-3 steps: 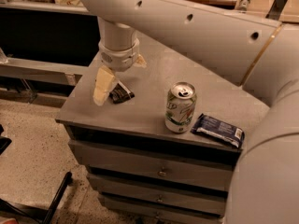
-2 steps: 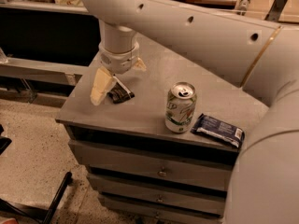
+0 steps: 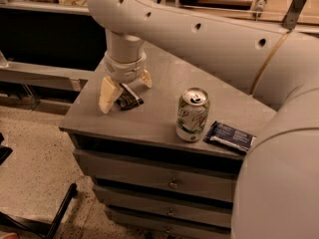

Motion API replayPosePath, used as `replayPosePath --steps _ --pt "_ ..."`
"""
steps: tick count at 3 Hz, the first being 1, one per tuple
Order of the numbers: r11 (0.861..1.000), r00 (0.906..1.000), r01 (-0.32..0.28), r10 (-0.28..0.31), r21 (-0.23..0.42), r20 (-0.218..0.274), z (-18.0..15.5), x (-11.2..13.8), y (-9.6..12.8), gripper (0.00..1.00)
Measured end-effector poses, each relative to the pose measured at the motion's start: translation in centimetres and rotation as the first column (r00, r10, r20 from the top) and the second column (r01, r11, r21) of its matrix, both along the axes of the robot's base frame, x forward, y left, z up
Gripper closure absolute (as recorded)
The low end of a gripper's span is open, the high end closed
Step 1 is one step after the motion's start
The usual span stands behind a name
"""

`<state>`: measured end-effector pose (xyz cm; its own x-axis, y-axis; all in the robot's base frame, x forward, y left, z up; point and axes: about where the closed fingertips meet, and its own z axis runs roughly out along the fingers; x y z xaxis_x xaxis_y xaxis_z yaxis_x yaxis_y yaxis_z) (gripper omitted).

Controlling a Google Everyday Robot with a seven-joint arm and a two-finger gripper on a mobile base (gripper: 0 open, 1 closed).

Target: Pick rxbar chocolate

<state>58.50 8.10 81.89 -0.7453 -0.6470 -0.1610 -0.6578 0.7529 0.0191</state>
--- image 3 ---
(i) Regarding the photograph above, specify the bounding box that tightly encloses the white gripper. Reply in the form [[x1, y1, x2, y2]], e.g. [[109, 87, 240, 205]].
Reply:
[[99, 53, 153, 114]]

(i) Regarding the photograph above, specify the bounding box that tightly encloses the black rxbar chocolate wrapper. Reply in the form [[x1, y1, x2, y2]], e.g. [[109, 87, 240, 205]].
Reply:
[[117, 84, 144, 111]]

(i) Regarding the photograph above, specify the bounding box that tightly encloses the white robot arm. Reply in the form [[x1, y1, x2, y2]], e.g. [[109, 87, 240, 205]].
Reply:
[[88, 0, 319, 239]]

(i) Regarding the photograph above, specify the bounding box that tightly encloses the white green soda can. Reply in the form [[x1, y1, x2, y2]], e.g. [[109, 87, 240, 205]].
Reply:
[[176, 88, 210, 142]]

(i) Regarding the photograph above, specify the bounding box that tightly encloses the top grey drawer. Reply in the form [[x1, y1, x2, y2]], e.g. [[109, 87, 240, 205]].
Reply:
[[74, 149, 235, 202]]

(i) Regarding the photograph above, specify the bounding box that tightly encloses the grey drawer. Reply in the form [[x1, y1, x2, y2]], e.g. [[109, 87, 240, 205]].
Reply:
[[74, 149, 235, 202], [105, 207, 230, 239], [92, 183, 233, 229]]

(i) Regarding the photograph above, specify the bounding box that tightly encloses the blue snack bar wrapper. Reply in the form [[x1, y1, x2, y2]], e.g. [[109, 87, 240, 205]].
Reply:
[[203, 121, 256, 152]]

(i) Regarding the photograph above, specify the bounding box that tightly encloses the grey drawer cabinet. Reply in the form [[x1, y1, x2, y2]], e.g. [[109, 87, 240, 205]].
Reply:
[[59, 42, 277, 239]]

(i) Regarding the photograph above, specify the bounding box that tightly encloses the bottom grey drawer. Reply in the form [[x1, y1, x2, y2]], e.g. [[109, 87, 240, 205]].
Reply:
[[105, 207, 230, 239]]

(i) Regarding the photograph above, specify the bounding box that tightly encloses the middle grey drawer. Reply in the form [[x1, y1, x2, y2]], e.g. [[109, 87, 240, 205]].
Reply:
[[92, 183, 233, 229]]

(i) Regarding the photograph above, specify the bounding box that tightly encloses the black chair leg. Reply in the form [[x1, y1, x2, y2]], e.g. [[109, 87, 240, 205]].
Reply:
[[0, 183, 78, 239]]

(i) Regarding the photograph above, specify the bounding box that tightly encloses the grey metal shelf frame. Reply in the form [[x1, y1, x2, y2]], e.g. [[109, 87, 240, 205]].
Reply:
[[0, 0, 314, 33]]

